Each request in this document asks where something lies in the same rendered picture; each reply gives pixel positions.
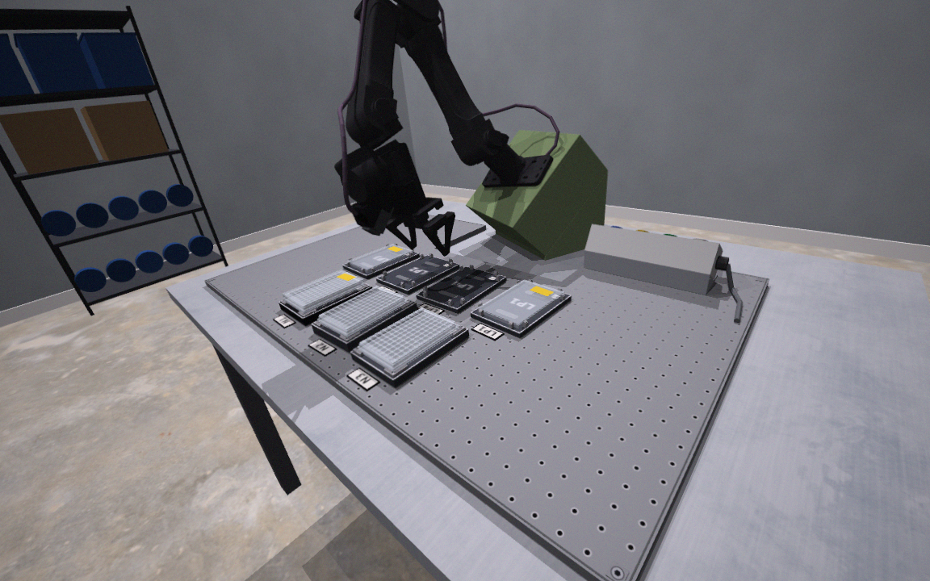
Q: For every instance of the white well plate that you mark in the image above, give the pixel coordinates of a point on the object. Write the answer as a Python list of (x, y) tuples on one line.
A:
[(362, 311), (326, 301), (408, 339)]

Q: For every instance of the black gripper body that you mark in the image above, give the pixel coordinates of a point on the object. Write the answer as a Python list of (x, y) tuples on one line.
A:
[(419, 218)]

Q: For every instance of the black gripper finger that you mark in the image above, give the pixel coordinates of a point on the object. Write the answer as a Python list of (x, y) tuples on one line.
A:
[(392, 227), (432, 234)]

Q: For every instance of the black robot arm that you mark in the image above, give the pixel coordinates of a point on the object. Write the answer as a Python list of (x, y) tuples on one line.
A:
[(370, 114)]

